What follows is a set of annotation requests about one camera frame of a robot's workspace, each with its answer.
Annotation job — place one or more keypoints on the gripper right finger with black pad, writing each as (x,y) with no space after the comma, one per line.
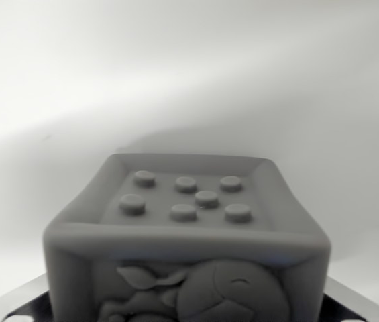
(338,308)

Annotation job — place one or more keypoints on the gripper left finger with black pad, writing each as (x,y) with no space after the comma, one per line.
(28,307)

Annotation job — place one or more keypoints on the grey embossed rubber cube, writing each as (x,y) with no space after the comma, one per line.
(186,241)

